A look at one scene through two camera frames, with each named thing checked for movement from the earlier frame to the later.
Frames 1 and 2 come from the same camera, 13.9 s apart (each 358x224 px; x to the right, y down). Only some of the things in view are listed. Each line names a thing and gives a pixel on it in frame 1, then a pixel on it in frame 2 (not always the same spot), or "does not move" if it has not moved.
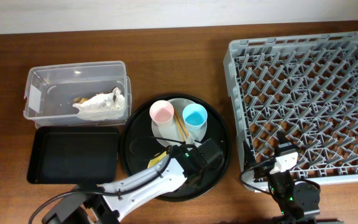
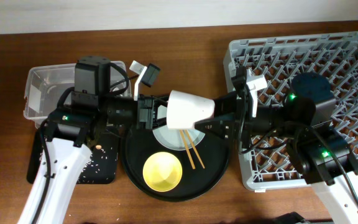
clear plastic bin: (51, 89) does not move
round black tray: (138, 145) does not move
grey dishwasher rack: (319, 90) does not move
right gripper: (249, 160) -> (243, 121)
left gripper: (198, 184) -> (145, 115)
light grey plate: (179, 131) does not move
